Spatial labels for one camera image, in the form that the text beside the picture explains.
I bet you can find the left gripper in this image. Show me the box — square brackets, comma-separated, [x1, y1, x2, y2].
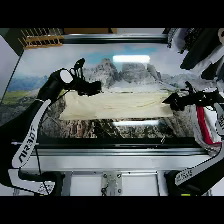
[76, 79, 103, 98]

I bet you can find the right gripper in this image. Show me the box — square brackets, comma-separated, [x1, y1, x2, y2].
[161, 92, 190, 112]

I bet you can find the cream garment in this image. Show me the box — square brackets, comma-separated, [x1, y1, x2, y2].
[58, 90, 175, 121]

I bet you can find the heap of clothes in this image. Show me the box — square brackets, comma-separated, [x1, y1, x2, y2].
[165, 28, 224, 82]

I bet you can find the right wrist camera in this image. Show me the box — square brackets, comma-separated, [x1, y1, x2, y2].
[184, 80, 197, 96]

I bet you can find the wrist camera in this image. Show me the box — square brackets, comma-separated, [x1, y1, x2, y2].
[184, 80, 197, 96]
[70, 57, 87, 81]

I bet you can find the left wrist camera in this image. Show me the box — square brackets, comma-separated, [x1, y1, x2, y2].
[70, 57, 87, 81]

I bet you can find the silver frame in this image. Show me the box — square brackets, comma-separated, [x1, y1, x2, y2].
[12, 145, 215, 197]

